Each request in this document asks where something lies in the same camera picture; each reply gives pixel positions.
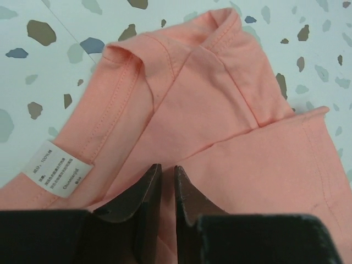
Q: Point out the salmon pink t shirt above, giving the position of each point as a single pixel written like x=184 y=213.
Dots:
x=201 y=95

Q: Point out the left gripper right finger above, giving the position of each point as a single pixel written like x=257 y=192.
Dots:
x=190 y=205

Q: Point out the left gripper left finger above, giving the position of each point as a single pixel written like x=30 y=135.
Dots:
x=133 y=220

